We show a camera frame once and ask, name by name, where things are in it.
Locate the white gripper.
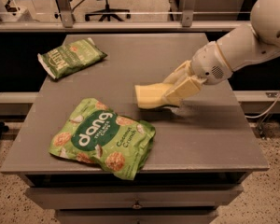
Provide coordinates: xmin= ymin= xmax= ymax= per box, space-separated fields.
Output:
xmin=161 ymin=41 xmax=232 ymax=106

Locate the yellow sponge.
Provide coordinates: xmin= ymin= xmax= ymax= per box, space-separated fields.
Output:
xmin=134 ymin=83 xmax=180 ymax=109

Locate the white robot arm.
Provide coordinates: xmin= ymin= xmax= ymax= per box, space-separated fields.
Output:
xmin=161 ymin=0 xmax=280 ymax=105

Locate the light green rice chip bag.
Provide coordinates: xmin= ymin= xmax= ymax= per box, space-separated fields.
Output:
xmin=49 ymin=98 xmax=156 ymax=180

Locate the dark green snack bag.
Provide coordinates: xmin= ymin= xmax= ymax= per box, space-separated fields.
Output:
xmin=37 ymin=38 xmax=107 ymax=80

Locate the grey metal railing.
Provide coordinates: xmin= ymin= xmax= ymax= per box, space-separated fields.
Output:
xmin=0 ymin=0 xmax=249 ymax=33

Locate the metal drawer knob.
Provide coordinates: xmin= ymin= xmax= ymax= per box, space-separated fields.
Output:
xmin=132 ymin=202 xmax=143 ymax=210

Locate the upper grey drawer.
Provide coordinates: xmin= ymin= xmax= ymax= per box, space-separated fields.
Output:
xmin=25 ymin=185 xmax=244 ymax=210

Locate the white cable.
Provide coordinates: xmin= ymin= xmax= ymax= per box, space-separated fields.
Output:
xmin=245 ymin=77 xmax=280 ymax=119

